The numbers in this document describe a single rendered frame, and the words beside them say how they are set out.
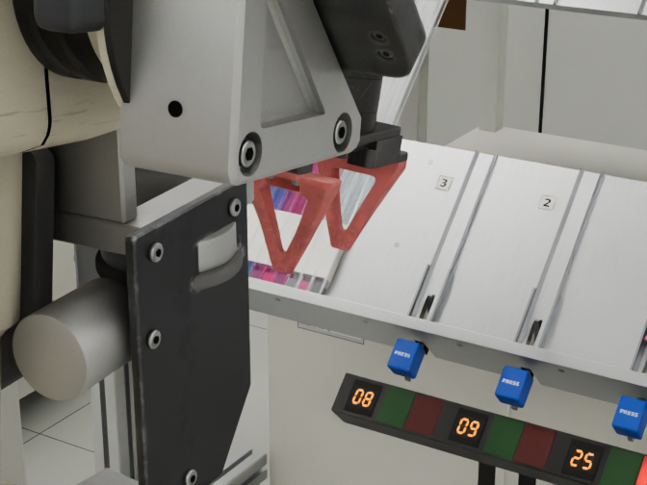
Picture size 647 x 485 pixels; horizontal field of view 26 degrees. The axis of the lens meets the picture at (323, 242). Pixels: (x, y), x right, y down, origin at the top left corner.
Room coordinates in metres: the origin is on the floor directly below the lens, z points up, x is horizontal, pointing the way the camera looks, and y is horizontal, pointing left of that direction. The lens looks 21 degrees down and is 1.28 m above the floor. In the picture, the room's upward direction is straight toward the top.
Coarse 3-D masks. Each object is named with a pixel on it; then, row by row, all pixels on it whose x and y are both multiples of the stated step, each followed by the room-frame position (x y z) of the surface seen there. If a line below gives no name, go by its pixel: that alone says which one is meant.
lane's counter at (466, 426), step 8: (456, 416) 1.13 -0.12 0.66; (464, 416) 1.13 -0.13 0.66; (472, 416) 1.13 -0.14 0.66; (480, 416) 1.13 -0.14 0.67; (488, 416) 1.12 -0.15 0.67; (456, 424) 1.13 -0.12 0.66; (464, 424) 1.12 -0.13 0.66; (472, 424) 1.12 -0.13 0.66; (480, 424) 1.12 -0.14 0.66; (456, 432) 1.12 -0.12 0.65; (464, 432) 1.12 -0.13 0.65; (472, 432) 1.12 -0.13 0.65; (480, 432) 1.11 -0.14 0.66; (456, 440) 1.12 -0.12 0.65; (464, 440) 1.11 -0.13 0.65; (472, 440) 1.11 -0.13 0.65
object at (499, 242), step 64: (448, 192) 1.30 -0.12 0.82; (512, 192) 1.28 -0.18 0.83; (576, 192) 1.25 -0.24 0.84; (640, 192) 1.23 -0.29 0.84; (384, 256) 1.28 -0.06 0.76; (448, 256) 1.25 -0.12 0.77; (512, 256) 1.23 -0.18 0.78; (576, 256) 1.20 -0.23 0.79; (640, 256) 1.18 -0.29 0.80; (448, 320) 1.20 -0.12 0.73; (512, 320) 1.18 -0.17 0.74; (576, 320) 1.15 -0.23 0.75; (640, 320) 1.13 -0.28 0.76
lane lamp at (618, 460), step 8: (616, 448) 1.06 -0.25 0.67; (608, 456) 1.06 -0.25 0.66; (616, 456) 1.06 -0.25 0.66; (624, 456) 1.05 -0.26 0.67; (632, 456) 1.05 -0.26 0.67; (640, 456) 1.05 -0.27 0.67; (608, 464) 1.05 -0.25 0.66; (616, 464) 1.05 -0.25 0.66; (624, 464) 1.05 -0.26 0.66; (632, 464) 1.05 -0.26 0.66; (640, 464) 1.04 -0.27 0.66; (608, 472) 1.05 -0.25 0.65; (616, 472) 1.05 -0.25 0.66; (624, 472) 1.04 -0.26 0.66; (632, 472) 1.04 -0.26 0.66; (600, 480) 1.05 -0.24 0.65; (608, 480) 1.04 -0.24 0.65; (616, 480) 1.04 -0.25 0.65; (624, 480) 1.04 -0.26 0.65; (632, 480) 1.04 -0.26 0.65
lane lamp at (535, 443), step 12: (528, 432) 1.10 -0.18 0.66; (540, 432) 1.10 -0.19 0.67; (552, 432) 1.09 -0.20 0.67; (528, 444) 1.09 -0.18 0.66; (540, 444) 1.09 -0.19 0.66; (552, 444) 1.08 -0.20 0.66; (516, 456) 1.09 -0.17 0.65; (528, 456) 1.08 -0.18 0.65; (540, 456) 1.08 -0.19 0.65; (540, 468) 1.07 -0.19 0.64
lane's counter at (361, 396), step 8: (360, 384) 1.19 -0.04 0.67; (368, 384) 1.19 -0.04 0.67; (352, 392) 1.19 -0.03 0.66; (360, 392) 1.18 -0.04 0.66; (368, 392) 1.18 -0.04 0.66; (376, 392) 1.18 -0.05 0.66; (352, 400) 1.18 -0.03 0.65; (360, 400) 1.18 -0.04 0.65; (368, 400) 1.18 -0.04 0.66; (376, 400) 1.17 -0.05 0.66; (344, 408) 1.18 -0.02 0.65; (352, 408) 1.17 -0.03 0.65; (360, 408) 1.17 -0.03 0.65; (368, 408) 1.17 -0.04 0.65; (368, 416) 1.16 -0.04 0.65
